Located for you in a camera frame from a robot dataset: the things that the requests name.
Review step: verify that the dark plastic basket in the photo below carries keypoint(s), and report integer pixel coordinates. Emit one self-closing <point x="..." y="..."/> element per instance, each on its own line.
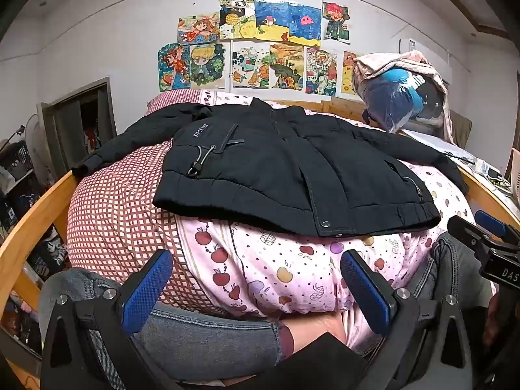
<point x="16" y="158"/>

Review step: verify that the red checked quilt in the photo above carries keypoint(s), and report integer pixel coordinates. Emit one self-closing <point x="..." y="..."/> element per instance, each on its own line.
<point x="113" y="211"/>

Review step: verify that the black padded jacket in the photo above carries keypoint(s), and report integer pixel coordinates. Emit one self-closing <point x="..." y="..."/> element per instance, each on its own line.
<point x="284" y="162"/>

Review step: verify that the person's right leg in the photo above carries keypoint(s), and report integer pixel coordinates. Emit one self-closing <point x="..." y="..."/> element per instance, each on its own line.
<point x="451" y="260"/>

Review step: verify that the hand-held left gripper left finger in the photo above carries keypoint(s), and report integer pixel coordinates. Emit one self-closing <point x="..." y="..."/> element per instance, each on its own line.
<point x="146" y="296"/>

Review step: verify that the clear plastic bag of clothes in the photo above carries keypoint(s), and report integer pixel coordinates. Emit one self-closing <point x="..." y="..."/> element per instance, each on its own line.
<point x="390" y="101"/>

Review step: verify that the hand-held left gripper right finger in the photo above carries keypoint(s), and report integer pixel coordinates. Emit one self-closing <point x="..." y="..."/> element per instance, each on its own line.
<point x="365" y="292"/>

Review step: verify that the wooden bed frame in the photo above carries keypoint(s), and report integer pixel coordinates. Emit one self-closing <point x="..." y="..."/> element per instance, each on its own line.
<point x="32" y="227"/>

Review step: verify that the white standing fan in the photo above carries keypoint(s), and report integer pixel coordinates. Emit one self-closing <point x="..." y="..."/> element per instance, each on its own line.
<point x="34" y="138"/>

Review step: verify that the person's black garment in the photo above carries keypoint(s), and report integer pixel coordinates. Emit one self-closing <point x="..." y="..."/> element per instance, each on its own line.
<point x="325" y="363"/>

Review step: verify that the grey wooden wardrobe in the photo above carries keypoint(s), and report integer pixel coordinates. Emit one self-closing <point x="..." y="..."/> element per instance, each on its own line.
<point x="69" y="130"/>

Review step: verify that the olive cloth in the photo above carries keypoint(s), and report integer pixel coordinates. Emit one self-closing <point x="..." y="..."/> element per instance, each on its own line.
<point x="459" y="128"/>

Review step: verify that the pink fruit print bedding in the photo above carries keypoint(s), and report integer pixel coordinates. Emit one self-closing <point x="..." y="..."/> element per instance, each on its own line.
<point x="292" y="268"/>

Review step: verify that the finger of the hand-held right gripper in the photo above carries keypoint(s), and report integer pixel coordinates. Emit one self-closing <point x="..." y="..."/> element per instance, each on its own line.
<point x="465" y="229"/>
<point x="489" y="221"/>

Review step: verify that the pink floral cloth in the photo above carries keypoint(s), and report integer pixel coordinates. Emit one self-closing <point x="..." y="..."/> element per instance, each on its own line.
<point x="378" y="65"/>

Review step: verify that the group of colourful wall drawings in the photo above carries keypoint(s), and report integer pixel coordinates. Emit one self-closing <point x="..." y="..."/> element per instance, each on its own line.
<point x="276" y="20"/>

